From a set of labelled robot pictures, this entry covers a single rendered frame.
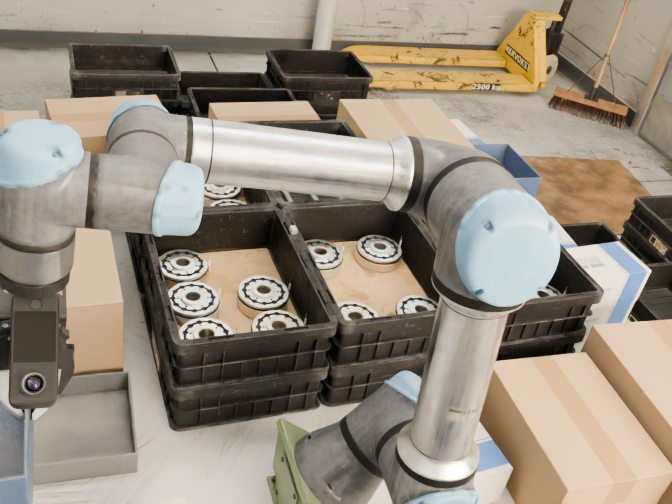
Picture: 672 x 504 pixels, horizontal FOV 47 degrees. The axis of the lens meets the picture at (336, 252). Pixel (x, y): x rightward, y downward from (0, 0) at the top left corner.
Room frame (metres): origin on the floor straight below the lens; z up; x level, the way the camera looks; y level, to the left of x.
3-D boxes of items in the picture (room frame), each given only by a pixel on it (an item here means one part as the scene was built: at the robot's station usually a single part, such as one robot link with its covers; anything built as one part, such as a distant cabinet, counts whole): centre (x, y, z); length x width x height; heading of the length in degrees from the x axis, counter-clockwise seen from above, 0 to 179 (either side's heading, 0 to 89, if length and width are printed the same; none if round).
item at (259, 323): (1.10, 0.08, 0.86); 0.10 x 0.10 x 0.01
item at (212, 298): (1.14, 0.26, 0.86); 0.10 x 0.10 x 0.01
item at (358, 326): (1.30, -0.08, 0.92); 0.40 x 0.30 x 0.02; 26
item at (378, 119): (1.98, -0.15, 0.80); 0.40 x 0.30 x 0.20; 25
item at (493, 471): (0.99, -0.28, 0.75); 0.20 x 0.12 x 0.09; 30
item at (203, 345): (1.17, 0.19, 0.92); 0.40 x 0.30 x 0.02; 26
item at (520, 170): (2.02, -0.43, 0.81); 0.20 x 0.15 x 0.07; 25
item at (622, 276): (1.53, -0.62, 0.83); 0.20 x 0.12 x 0.09; 119
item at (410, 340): (1.30, -0.08, 0.87); 0.40 x 0.30 x 0.11; 26
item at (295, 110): (1.97, 0.25, 0.78); 0.30 x 0.22 x 0.16; 117
